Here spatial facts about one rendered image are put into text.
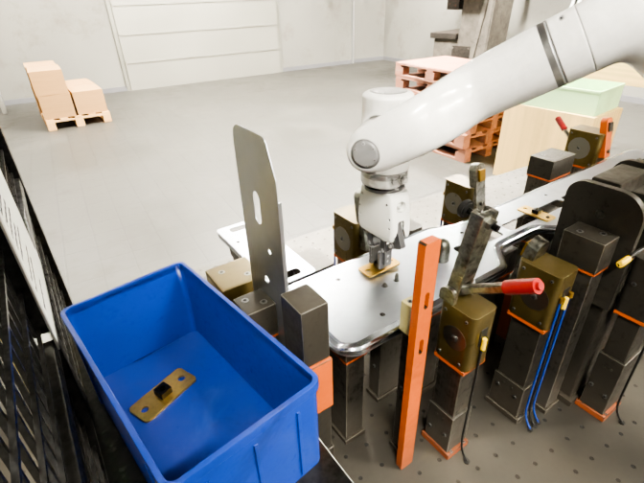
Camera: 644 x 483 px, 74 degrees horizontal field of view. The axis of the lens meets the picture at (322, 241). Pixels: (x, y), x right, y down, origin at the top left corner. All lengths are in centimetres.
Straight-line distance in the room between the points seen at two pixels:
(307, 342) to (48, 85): 632
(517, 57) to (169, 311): 60
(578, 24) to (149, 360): 72
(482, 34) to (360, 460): 719
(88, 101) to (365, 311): 621
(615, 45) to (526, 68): 10
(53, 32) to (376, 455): 842
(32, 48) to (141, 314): 829
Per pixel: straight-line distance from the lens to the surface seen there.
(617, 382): 106
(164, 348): 70
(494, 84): 67
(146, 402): 64
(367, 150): 65
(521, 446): 102
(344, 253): 102
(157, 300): 66
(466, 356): 75
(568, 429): 108
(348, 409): 88
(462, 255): 68
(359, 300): 79
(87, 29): 885
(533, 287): 64
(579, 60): 67
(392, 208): 76
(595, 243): 84
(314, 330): 48
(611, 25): 67
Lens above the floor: 149
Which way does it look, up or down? 30 degrees down
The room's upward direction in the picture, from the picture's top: 2 degrees counter-clockwise
